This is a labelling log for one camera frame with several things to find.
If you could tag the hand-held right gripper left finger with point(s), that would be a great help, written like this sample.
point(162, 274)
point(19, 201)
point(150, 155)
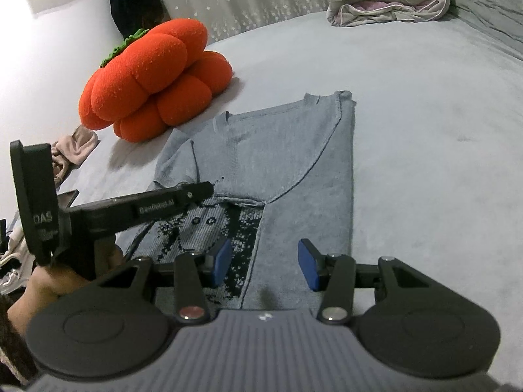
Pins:
point(220, 261)

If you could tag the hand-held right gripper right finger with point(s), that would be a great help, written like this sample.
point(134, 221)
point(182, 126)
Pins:
point(310, 265)

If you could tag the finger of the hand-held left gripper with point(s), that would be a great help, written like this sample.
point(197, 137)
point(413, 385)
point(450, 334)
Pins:
point(143, 208)

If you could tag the grey patterned knit sweater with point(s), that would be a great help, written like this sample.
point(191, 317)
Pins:
point(294, 163)

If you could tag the person's left forearm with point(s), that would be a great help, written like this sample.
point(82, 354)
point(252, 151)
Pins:
point(16, 347)

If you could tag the person's left hand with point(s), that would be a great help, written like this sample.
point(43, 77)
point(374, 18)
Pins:
point(53, 281)

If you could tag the white cloth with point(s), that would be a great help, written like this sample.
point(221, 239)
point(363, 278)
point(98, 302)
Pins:
point(12, 249)

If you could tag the beige crumpled cloth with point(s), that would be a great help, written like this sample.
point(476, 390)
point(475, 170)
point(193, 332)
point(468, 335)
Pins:
point(77, 147)

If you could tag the orange pumpkin plush pillow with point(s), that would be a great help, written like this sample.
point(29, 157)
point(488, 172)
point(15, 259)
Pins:
point(151, 77)

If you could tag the grey bed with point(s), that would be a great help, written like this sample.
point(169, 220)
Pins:
point(408, 171)

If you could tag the black hanging garment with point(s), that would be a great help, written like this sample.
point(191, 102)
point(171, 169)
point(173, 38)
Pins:
point(130, 4)

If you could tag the grey star print curtain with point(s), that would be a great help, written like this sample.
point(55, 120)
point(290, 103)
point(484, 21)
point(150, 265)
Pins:
point(245, 0)

